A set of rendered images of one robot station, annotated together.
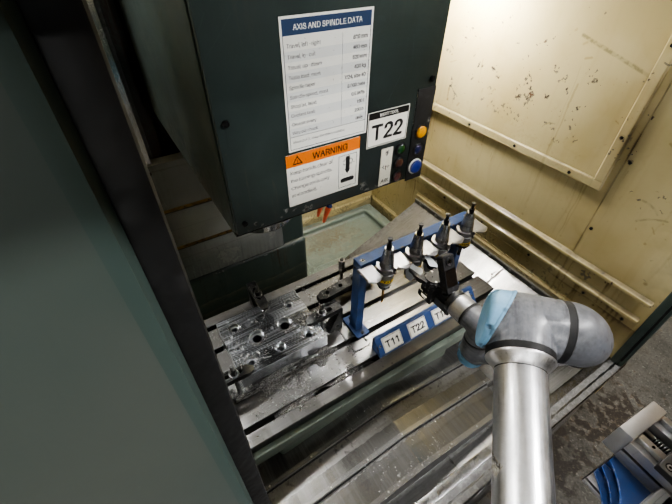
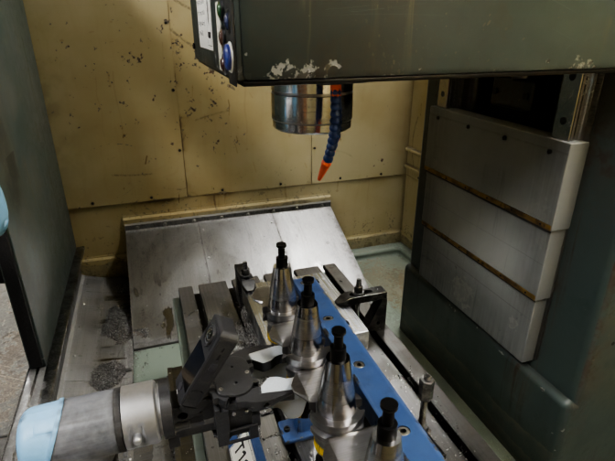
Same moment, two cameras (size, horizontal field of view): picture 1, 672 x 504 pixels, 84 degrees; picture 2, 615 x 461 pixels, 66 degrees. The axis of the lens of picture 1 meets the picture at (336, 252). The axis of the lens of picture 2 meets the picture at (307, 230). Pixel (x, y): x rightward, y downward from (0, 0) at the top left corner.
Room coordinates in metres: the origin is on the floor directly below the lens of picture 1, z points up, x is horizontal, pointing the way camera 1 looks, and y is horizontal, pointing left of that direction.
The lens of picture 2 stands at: (0.98, -0.74, 1.62)
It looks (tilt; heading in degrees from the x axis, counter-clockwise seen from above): 24 degrees down; 104
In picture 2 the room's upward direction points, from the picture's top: straight up
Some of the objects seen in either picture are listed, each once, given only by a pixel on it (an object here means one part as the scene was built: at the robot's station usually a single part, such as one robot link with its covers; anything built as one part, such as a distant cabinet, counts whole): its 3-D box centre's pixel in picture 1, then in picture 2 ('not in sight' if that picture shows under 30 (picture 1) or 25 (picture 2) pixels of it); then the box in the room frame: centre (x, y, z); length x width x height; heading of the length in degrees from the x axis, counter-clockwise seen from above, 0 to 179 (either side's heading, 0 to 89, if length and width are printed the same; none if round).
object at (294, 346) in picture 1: (271, 334); (300, 315); (0.73, 0.21, 0.96); 0.29 x 0.23 x 0.05; 122
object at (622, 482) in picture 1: (611, 489); not in sight; (0.29, -0.66, 0.98); 0.09 x 0.09 x 0.09; 28
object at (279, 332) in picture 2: (400, 261); (293, 332); (0.83, -0.20, 1.21); 0.07 x 0.05 x 0.01; 32
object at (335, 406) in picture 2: (443, 231); (337, 381); (0.91, -0.34, 1.26); 0.04 x 0.04 x 0.07
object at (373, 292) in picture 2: (258, 300); (360, 305); (0.87, 0.27, 0.97); 0.13 x 0.03 x 0.15; 32
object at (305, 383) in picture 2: (428, 248); (319, 382); (0.89, -0.29, 1.21); 0.07 x 0.05 x 0.01; 32
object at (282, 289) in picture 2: (387, 256); (282, 285); (0.80, -0.15, 1.26); 0.04 x 0.04 x 0.07
